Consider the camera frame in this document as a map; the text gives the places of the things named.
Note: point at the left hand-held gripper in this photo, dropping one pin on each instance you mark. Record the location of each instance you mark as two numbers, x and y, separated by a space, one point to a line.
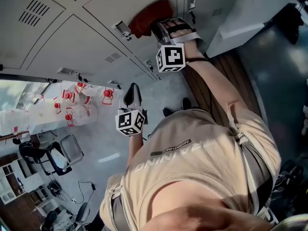
130 121

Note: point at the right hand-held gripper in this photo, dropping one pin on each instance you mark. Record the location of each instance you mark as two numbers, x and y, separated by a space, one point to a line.
171 56

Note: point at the dark red cloth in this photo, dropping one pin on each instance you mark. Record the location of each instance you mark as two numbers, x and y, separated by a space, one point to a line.
150 14

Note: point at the bank of grey locker doors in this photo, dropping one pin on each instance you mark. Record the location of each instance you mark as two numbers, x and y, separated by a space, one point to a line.
79 37

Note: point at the person's right forearm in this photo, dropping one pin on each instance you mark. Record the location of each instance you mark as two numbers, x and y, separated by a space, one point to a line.
207 80

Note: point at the person's left forearm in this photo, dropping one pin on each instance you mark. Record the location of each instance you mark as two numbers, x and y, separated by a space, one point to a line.
136 148

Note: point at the person's right hand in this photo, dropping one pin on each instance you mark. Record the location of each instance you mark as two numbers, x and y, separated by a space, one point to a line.
179 31

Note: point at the person's black shoe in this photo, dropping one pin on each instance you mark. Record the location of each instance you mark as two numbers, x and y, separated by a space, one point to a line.
186 103
168 111

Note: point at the cluster of clear water jugs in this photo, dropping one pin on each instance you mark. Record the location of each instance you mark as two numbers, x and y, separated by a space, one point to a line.
81 105

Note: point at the dark wooden slatted bench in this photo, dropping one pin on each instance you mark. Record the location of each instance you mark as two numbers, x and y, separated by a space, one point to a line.
221 80

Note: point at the grey metal folding chair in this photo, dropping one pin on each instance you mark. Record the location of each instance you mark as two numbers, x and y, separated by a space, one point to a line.
71 149

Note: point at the person's beige shirt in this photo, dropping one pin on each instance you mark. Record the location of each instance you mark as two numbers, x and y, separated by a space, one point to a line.
197 167

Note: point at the white table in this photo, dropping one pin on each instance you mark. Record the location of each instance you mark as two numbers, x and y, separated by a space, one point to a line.
26 121

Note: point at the black office chair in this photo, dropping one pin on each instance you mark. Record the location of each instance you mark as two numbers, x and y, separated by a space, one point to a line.
41 155

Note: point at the white shelf unit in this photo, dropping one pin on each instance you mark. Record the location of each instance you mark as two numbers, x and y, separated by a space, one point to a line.
16 179

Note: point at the black equipment pile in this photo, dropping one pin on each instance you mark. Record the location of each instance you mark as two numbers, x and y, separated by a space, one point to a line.
288 177

